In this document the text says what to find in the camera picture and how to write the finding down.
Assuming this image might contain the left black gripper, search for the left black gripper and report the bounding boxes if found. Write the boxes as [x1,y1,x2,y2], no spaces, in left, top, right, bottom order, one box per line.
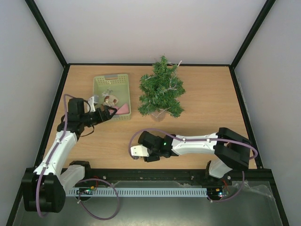
[81,105,118,127]

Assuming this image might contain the green plastic basket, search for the green plastic basket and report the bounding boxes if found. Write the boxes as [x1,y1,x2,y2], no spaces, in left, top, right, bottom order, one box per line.
[93,73,131,121]

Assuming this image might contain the small green christmas tree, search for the small green christmas tree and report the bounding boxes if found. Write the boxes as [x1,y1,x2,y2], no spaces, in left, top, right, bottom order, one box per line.
[138,55,186,118]

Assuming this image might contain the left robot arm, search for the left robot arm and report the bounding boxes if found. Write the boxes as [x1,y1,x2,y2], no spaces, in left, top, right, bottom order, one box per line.
[21,97,117,217]

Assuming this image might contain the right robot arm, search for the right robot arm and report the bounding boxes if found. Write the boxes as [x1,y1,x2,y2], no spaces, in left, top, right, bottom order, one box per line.
[129,128,258,185]

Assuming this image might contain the pink ornaments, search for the pink ornaments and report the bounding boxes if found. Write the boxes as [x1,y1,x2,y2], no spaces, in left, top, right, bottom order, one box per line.
[116,103,130,115]

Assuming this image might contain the brown gingerbread ornament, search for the brown gingerbread ornament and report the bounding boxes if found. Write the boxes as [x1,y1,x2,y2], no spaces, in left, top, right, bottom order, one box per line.
[103,95,119,107]

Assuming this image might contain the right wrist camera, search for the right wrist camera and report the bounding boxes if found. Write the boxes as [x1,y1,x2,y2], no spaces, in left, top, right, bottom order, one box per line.
[130,145,149,158]

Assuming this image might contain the white slotted cable duct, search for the white slotted cable duct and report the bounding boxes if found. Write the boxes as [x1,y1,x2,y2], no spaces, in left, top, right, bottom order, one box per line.
[66,187,207,197]

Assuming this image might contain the purple loop cable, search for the purple loop cable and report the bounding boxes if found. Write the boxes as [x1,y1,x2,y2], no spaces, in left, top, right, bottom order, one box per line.
[76,178,120,221]

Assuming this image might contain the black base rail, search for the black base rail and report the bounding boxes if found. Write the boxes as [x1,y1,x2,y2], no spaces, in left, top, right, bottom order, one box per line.
[77,167,273,186]

